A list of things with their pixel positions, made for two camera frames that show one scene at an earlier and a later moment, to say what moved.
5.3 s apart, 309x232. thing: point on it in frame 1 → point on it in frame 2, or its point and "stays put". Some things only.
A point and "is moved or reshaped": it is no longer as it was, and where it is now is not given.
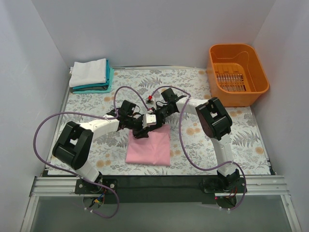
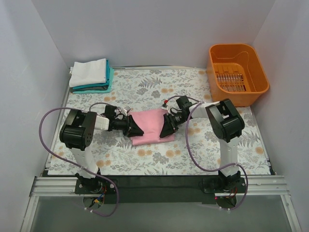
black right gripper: (159, 116) → (170, 121)
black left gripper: (140, 125) stays put
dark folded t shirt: (102, 88) stays put
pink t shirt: (154, 150) is moved or reshaped
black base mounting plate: (161, 189) stays put
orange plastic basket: (235, 75) stays put
